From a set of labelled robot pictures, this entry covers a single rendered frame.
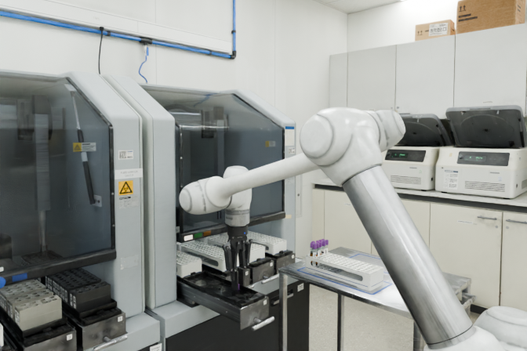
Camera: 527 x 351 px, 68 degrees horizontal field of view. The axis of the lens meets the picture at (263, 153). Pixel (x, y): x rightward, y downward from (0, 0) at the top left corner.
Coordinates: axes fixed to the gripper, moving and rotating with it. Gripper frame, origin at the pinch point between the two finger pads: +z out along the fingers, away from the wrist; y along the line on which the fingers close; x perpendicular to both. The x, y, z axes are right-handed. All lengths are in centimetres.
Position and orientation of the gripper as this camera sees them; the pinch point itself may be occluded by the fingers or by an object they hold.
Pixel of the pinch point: (238, 278)
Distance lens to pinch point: 151.8
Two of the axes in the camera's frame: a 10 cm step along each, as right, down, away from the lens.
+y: -6.9, 0.4, -7.3
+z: 0.0, 10.0, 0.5
